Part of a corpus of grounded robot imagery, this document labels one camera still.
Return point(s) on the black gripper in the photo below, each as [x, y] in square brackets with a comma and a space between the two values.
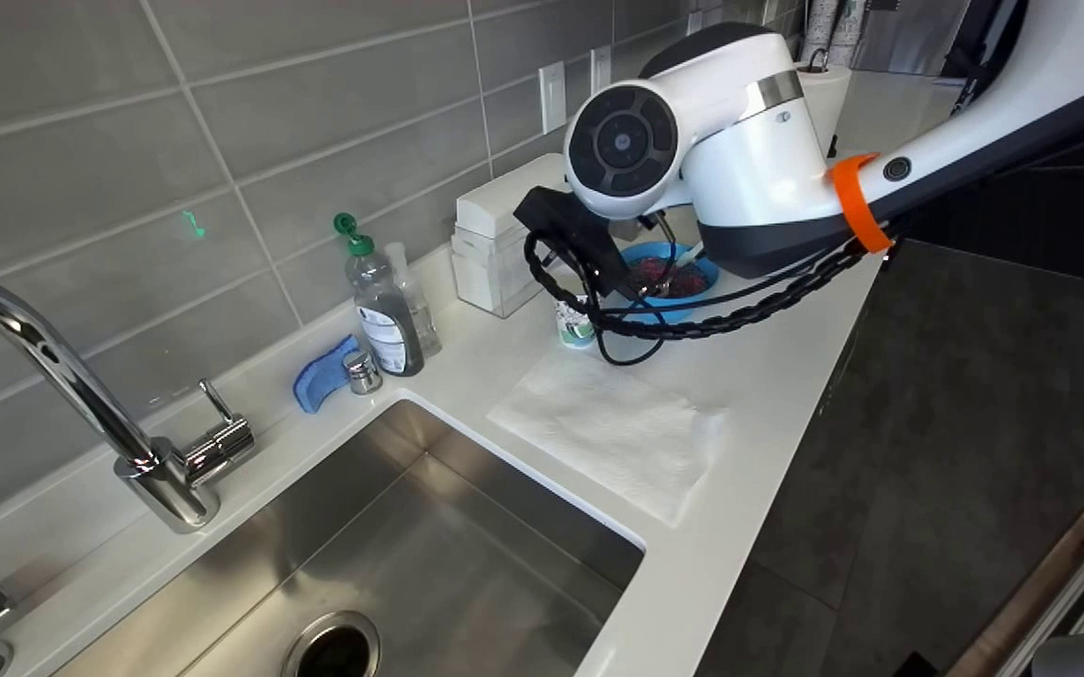
[567, 239]

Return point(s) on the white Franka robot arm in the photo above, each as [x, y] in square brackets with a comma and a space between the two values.
[753, 135]

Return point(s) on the small metal cup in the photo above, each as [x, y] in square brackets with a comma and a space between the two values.
[363, 372]

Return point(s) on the coloured gravel pebbles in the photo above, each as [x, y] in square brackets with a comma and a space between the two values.
[677, 277]

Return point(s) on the white paper towel sheet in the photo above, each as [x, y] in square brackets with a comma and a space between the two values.
[620, 426]

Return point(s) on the green capped dish soap bottle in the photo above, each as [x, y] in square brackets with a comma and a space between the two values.
[390, 321]

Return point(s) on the blue sponge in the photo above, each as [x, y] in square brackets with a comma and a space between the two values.
[319, 379]

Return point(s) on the stainless steel sink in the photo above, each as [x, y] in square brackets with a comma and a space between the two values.
[441, 567]

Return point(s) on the tall chrome faucet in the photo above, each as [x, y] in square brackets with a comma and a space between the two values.
[166, 473]

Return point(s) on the white wall outlet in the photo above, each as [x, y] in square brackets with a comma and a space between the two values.
[602, 68]
[550, 99]

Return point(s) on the wooden frame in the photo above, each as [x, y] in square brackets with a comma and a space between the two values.
[1033, 604]

